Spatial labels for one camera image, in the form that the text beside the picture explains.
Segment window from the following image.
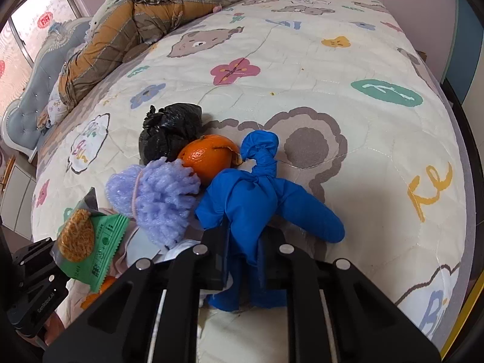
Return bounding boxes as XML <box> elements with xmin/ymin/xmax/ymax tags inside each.
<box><xmin>0</xmin><ymin>0</ymin><xmax>80</xmax><ymax>95</ymax></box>

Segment floral pillow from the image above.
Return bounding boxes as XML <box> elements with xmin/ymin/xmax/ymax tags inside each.
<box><xmin>38</xmin><ymin>83</ymin><xmax>72</xmax><ymax>129</ymax></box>

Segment blue rubber glove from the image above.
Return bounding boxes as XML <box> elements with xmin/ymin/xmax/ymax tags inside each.
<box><xmin>195</xmin><ymin>130</ymin><xmax>345</xmax><ymax>312</ymax></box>

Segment beige nightstand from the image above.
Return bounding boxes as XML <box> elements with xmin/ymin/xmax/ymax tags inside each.
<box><xmin>0</xmin><ymin>155</ymin><xmax>38</xmax><ymax>235</ymax></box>

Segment black plastic bag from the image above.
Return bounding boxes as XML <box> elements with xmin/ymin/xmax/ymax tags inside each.
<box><xmin>139</xmin><ymin>103</ymin><xmax>203</xmax><ymax>165</ymax></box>

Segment orange grey quilt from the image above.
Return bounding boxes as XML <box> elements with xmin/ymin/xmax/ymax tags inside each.
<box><xmin>57</xmin><ymin>0</ymin><xmax>227</xmax><ymax>106</ymax></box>

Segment grey tufted headboard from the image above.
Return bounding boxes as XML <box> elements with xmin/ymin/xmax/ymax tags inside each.
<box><xmin>0</xmin><ymin>19</ymin><xmax>91</xmax><ymax>163</ymax></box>

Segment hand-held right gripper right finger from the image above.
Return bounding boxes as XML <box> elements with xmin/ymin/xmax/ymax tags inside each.
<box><xmin>264</xmin><ymin>230</ymin><xmax>442</xmax><ymax>363</ymax></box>

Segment yellow rimmed trash bin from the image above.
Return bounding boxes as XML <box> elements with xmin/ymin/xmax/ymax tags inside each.
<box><xmin>440</xmin><ymin>291</ymin><xmax>473</xmax><ymax>361</ymax></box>

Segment white wardrobe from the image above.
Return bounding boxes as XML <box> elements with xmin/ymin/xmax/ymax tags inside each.
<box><xmin>442</xmin><ymin>0</ymin><xmax>484</xmax><ymax>159</ymax></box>

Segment cream bear print blanket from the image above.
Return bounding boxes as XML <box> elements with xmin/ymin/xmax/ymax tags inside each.
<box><xmin>30</xmin><ymin>0</ymin><xmax>473</xmax><ymax>363</ymax></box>

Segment green snack packet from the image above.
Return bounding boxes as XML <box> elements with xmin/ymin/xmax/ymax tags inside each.
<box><xmin>57</xmin><ymin>187</ymin><xmax>131</xmax><ymax>293</ymax></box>

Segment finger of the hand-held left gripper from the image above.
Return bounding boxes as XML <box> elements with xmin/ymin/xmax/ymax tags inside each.
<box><xmin>13</xmin><ymin>237</ymin><xmax>61</xmax><ymax>273</ymax></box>

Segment purple foam net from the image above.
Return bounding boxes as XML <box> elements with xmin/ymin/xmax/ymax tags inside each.
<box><xmin>106</xmin><ymin>158</ymin><xmax>201</xmax><ymax>250</ymax></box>

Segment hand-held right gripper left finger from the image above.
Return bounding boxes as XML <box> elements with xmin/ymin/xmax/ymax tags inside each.
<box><xmin>43</xmin><ymin>230</ymin><xmax>230</xmax><ymax>363</ymax></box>

